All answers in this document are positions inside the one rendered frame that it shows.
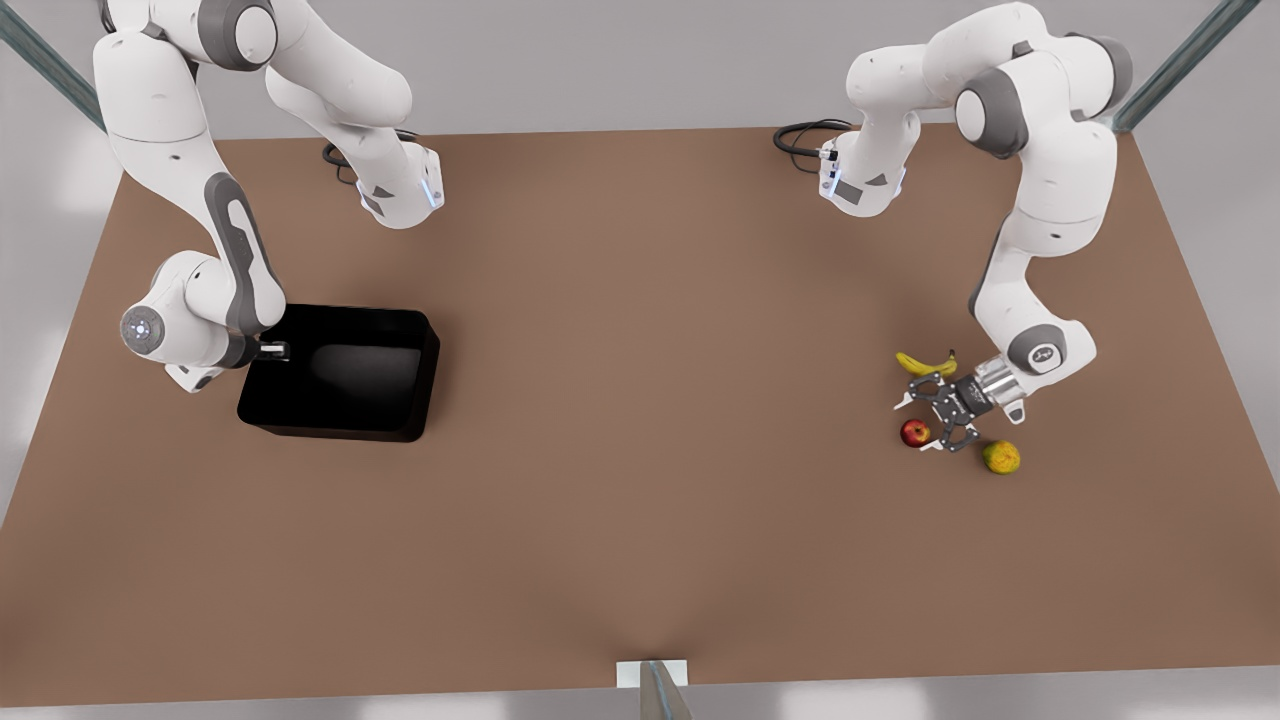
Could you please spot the black storage box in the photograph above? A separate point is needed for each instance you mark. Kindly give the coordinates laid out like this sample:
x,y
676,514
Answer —
x,y
340,422

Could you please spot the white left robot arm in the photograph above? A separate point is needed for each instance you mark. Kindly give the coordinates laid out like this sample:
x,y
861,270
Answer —
x,y
1060,170

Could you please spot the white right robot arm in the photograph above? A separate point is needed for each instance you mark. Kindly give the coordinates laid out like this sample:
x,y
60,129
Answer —
x,y
150,110

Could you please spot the red apple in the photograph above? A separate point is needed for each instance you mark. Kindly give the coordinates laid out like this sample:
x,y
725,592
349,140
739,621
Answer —
x,y
914,433

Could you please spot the yellow banana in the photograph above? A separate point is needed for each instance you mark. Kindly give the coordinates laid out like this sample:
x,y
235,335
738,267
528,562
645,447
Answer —
x,y
922,364

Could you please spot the green yellow mango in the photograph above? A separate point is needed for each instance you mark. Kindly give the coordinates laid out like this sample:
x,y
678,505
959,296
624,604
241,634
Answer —
x,y
1001,458

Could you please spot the silver frame post with foot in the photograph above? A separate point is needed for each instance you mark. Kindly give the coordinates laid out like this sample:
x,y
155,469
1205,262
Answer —
x,y
662,695

